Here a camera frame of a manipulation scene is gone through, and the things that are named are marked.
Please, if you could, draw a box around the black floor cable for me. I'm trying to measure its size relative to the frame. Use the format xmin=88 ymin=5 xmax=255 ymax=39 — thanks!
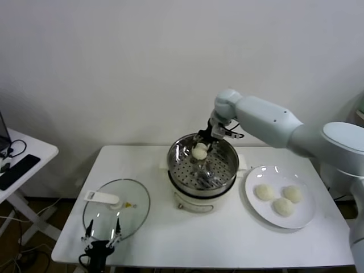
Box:
xmin=326 ymin=184 xmax=355 ymax=201

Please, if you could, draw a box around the cream electric cooker base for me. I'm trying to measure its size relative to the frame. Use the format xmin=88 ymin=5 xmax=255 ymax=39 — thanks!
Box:
xmin=167 ymin=169 xmax=238 ymax=214

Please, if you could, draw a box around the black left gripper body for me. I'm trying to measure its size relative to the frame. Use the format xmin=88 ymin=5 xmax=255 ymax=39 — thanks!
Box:
xmin=84 ymin=241 xmax=114 ymax=273

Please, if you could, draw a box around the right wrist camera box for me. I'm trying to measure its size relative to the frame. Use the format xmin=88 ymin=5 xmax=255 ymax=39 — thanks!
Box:
xmin=212 ymin=123 xmax=231 ymax=140

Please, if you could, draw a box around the black flat keyboard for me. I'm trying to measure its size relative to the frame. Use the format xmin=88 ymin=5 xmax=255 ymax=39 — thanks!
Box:
xmin=0 ymin=154 xmax=41 ymax=191

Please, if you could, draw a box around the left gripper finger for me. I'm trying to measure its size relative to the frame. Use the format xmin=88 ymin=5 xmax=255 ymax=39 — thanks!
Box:
xmin=81 ymin=218 xmax=94 ymax=250
xmin=106 ymin=218 xmax=123 ymax=248

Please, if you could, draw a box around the open laptop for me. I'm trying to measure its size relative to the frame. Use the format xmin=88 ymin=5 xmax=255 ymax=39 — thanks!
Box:
xmin=0 ymin=110 xmax=13 ymax=151

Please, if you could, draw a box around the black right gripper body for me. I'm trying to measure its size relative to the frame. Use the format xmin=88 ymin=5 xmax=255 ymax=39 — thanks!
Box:
xmin=198 ymin=118 xmax=221 ymax=143

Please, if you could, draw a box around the white floor cable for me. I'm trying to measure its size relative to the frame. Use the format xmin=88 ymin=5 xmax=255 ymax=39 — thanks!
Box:
xmin=0 ymin=196 xmax=62 ymax=226

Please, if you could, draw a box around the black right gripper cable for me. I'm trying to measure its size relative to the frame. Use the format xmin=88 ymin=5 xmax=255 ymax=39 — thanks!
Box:
xmin=224 ymin=121 xmax=245 ymax=140

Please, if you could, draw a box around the white round plate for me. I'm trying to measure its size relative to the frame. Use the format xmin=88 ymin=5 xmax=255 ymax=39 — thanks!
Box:
xmin=245 ymin=165 xmax=317 ymax=230

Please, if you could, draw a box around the white steamed baozi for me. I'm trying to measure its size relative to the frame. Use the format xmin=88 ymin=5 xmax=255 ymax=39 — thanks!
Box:
xmin=254 ymin=184 xmax=276 ymax=201
xmin=191 ymin=143 xmax=208 ymax=161
xmin=272 ymin=197 xmax=295 ymax=217
xmin=282 ymin=185 xmax=303 ymax=204

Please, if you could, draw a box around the glass lid with white handle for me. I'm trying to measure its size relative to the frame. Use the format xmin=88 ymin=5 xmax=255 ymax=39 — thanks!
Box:
xmin=82 ymin=178 xmax=151 ymax=244

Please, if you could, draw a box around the white side table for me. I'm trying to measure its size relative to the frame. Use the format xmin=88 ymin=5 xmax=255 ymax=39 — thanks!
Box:
xmin=0 ymin=127 xmax=60 ymax=242

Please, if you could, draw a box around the black laptop cable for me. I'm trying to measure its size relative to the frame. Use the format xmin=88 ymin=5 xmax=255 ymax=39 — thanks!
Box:
xmin=5 ymin=139 xmax=28 ymax=159

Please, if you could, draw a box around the stainless steel steamer basket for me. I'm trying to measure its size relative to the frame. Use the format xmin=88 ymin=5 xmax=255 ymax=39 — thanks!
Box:
xmin=159 ymin=133 xmax=246 ymax=198

